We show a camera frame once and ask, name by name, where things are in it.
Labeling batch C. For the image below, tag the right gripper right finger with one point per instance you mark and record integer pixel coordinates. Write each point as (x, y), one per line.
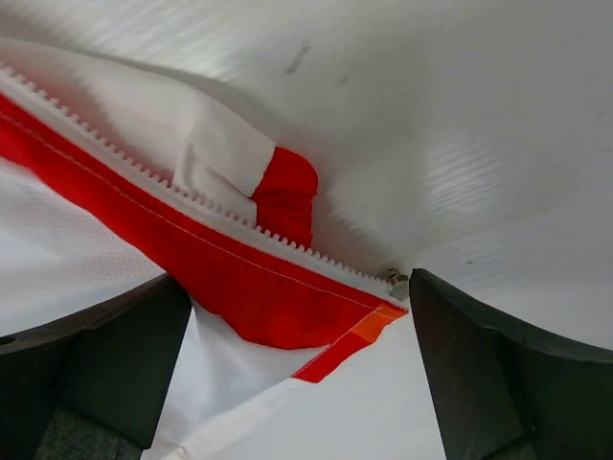
(503, 388)

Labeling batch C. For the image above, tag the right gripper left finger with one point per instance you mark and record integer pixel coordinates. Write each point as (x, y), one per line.
(92, 385)

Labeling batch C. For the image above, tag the rainbow striped kids jacket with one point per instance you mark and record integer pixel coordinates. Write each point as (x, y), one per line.
(112, 176)

